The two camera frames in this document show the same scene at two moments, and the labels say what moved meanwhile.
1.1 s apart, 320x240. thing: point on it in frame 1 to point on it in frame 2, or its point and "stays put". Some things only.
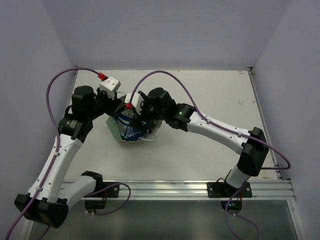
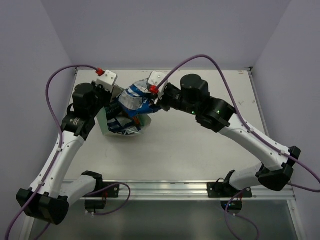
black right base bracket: [222, 189] stays put
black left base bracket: [112, 192] stays put
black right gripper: [146, 102] to [162, 102]
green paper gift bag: [113, 122] to [144, 120]
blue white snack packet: [129, 128] to [137, 99]
